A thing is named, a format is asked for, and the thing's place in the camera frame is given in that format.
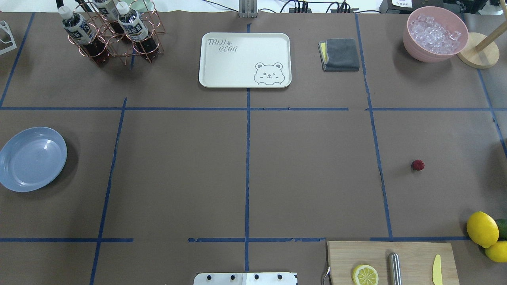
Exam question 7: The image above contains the red strawberry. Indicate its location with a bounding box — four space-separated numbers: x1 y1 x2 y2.
411 160 425 171

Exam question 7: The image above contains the white bear tray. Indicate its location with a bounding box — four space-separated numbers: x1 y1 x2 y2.
198 32 292 88

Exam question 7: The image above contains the front right tea bottle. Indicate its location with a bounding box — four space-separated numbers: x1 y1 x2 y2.
116 1 159 61

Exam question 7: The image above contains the lemon half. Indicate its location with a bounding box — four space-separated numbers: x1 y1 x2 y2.
351 264 379 285

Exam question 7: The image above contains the blue plastic plate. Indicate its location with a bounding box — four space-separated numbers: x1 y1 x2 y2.
0 127 67 192

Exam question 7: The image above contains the wooden cutting board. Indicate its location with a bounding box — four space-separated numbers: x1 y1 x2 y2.
327 241 460 285

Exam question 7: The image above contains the steel handle knife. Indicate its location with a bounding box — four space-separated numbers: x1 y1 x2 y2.
388 252 402 285

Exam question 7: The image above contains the copper wire bottle rack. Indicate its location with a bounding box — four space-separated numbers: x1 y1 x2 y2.
58 0 166 66

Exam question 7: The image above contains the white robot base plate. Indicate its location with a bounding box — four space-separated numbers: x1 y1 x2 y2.
193 272 298 285

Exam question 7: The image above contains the front left tea bottle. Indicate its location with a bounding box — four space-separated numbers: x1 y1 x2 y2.
58 6 109 65

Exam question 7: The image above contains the small yellow lemon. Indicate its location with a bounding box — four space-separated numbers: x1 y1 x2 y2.
484 241 507 263

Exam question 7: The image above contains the pink bowl of ice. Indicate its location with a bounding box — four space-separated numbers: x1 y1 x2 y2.
403 6 469 63

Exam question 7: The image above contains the yellow plastic knife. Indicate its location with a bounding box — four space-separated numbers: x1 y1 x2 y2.
432 254 442 285

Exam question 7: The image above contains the wooden cup stand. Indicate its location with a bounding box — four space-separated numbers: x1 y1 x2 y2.
457 20 507 70

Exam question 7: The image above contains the green lime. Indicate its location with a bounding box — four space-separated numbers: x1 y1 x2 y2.
495 218 507 241

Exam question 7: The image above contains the tea bottle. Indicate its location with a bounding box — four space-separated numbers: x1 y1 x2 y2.
116 1 159 61
92 0 125 35
58 6 109 65

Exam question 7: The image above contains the aluminium frame post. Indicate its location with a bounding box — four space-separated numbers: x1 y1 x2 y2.
238 0 258 18

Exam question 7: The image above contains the large yellow lemon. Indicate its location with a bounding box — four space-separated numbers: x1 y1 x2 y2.
467 211 499 249

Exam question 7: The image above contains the white wire cup rack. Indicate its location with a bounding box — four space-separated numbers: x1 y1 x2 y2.
0 21 17 55

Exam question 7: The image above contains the rear tea bottle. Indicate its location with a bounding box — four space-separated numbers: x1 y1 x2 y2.
92 0 125 35

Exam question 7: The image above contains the grey folded cloth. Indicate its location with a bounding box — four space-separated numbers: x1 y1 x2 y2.
318 38 360 72

